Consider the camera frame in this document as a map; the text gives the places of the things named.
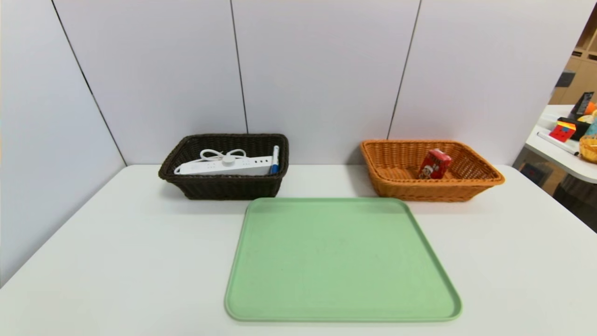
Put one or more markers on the white side table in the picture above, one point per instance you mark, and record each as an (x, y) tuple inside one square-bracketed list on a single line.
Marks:
[(559, 158)]

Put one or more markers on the dark brown wicker basket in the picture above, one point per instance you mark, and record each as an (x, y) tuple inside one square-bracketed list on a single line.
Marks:
[(224, 186)]

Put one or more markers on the dark remote control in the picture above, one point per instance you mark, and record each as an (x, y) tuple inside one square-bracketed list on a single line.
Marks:
[(583, 103)]

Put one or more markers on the light green plastic tray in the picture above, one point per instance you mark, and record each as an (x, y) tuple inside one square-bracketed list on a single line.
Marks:
[(336, 270)]

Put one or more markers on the orange wicker basket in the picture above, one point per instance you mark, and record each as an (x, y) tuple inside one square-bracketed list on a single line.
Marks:
[(466, 186)]

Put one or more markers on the wooden shelf unit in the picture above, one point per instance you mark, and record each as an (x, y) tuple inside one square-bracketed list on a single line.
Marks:
[(578, 79)]

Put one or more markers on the black storage box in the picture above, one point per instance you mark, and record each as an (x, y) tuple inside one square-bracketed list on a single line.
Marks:
[(583, 128)]

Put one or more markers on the white pen with black cap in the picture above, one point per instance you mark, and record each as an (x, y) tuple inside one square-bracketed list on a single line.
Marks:
[(557, 143)]

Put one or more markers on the red milk drink carton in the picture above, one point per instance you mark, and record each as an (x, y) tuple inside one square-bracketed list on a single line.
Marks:
[(434, 164)]

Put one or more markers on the yellow round object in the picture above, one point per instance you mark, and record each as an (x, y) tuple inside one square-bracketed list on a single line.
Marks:
[(590, 149)]

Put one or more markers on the colourful puzzle cube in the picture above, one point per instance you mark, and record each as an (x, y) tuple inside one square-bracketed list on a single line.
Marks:
[(562, 132)]

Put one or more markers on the white marker with blue cap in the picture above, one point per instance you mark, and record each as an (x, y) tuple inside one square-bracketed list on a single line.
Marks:
[(275, 161)]

